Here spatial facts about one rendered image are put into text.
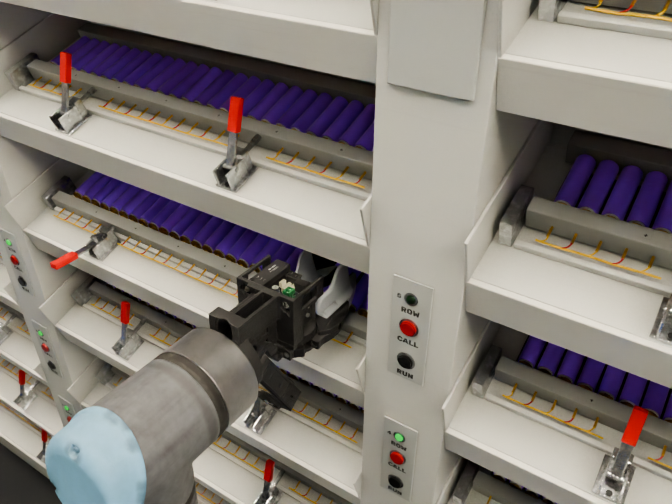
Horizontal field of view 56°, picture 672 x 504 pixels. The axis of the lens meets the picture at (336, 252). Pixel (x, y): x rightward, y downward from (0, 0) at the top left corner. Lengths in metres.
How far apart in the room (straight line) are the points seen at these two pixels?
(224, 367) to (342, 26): 0.30
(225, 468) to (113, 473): 0.62
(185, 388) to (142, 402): 0.04
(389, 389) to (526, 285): 0.21
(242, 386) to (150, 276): 0.35
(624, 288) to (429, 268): 0.16
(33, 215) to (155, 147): 0.35
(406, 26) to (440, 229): 0.16
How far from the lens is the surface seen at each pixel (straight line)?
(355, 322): 0.73
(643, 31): 0.49
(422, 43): 0.48
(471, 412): 0.69
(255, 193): 0.66
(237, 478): 1.11
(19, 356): 1.44
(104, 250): 0.95
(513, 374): 0.68
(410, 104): 0.50
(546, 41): 0.48
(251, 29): 0.58
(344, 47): 0.53
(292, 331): 0.63
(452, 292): 0.56
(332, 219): 0.61
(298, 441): 0.90
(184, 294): 0.85
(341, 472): 0.87
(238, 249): 0.84
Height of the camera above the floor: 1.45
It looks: 34 degrees down
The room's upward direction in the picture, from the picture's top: straight up
